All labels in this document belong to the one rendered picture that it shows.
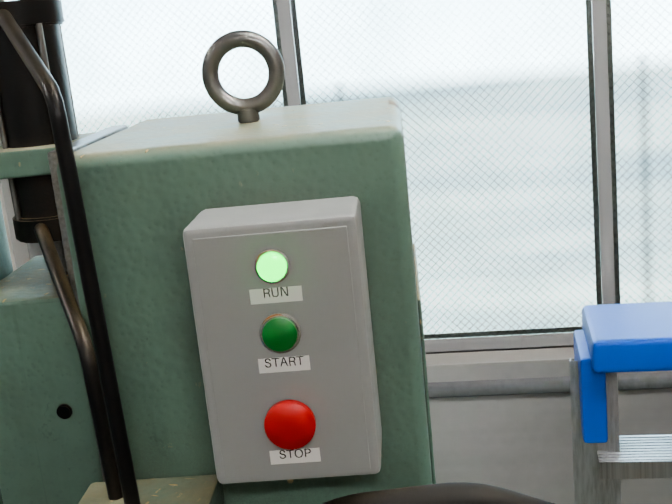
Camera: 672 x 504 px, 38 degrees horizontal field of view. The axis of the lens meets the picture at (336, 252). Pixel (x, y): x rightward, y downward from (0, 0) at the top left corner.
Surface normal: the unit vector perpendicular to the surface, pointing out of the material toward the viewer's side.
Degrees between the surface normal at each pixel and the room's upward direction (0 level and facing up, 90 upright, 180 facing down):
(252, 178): 90
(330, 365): 90
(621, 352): 90
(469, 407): 90
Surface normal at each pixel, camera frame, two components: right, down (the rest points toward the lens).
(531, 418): -0.13, 0.25
